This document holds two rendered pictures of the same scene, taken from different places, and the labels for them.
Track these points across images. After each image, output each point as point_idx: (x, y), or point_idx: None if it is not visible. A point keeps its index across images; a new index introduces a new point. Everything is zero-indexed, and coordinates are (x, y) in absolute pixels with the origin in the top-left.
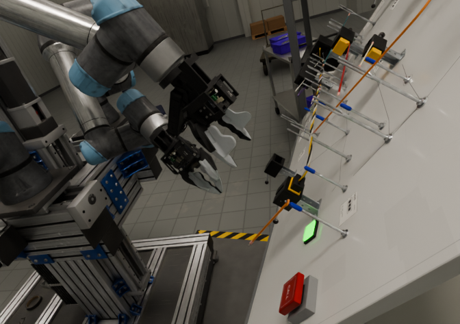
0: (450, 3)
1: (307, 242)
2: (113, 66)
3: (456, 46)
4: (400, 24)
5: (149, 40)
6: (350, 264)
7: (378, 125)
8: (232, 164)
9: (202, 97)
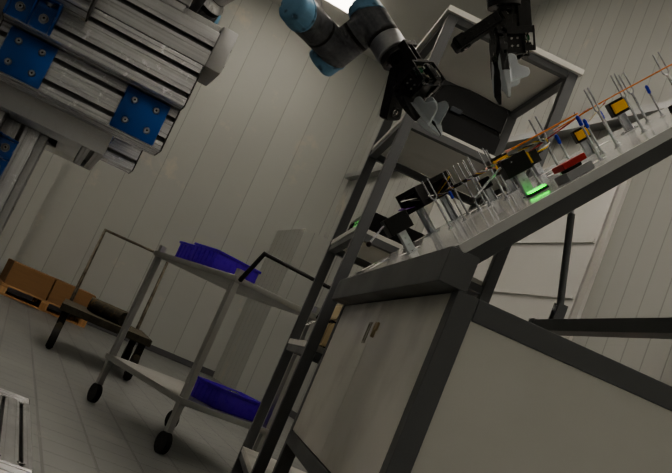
0: (639, 129)
1: (536, 193)
2: None
3: (661, 121)
4: None
5: None
6: (621, 151)
7: (600, 150)
8: (510, 91)
9: (529, 27)
